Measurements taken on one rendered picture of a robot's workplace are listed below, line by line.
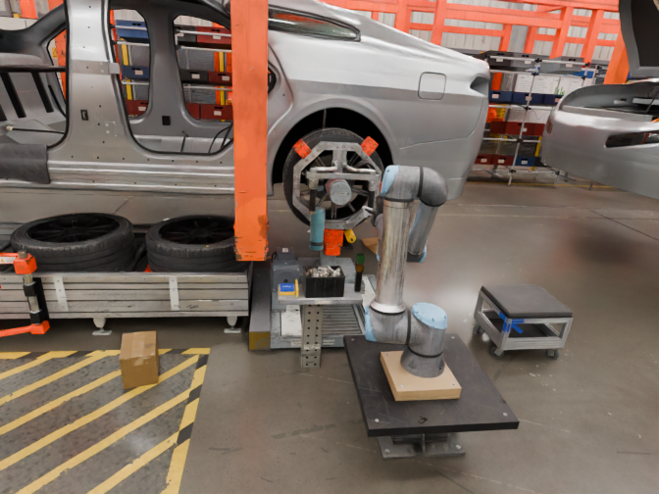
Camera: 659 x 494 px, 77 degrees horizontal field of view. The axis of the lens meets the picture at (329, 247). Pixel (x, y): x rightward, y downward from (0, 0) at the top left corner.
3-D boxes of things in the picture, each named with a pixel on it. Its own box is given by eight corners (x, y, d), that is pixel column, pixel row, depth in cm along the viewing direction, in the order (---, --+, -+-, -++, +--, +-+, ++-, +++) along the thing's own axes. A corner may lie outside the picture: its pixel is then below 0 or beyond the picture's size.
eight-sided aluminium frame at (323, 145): (373, 226, 278) (381, 143, 258) (375, 229, 272) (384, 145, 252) (291, 224, 271) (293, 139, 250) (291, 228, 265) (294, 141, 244)
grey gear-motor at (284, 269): (295, 283, 302) (297, 238, 289) (299, 315, 264) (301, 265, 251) (270, 283, 300) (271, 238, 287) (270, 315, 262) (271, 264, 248)
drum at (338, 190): (345, 196, 268) (347, 174, 263) (351, 206, 248) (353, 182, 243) (324, 195, 266) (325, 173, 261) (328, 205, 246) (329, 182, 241)
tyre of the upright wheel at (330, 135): (321, 105, 269) (263, 186, 284) (326, 108, 247) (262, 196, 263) (396, 165, 290) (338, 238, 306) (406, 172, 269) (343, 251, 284)
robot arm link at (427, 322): (446, 357, 172) (452, 320, 166) (404, 353, 173) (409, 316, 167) (439, 336, 186) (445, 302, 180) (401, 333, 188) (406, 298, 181)
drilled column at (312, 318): (318, 356, 239) (322, 291, 223) (320, 368, 230) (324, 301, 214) (300, 357, 238) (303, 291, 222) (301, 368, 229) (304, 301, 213)
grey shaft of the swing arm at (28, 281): (52, 328, 239) (34, 248, 220) (47, 334, 234) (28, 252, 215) (34, 328, 238) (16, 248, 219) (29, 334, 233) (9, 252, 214)
